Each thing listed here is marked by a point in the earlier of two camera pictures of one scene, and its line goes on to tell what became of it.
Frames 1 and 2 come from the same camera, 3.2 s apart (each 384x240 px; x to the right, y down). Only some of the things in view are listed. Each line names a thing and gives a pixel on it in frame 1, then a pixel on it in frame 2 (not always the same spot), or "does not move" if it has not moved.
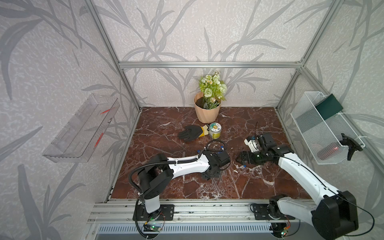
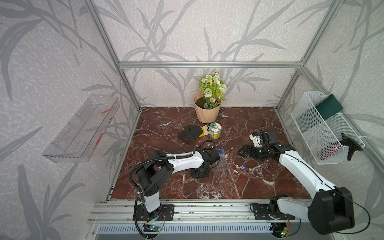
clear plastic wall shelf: x=76 y=142 does not move
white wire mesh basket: x=322 y=137 does not move
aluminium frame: x=213 y=211 does not move
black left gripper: x=218 y=172 -> x=194 y=174
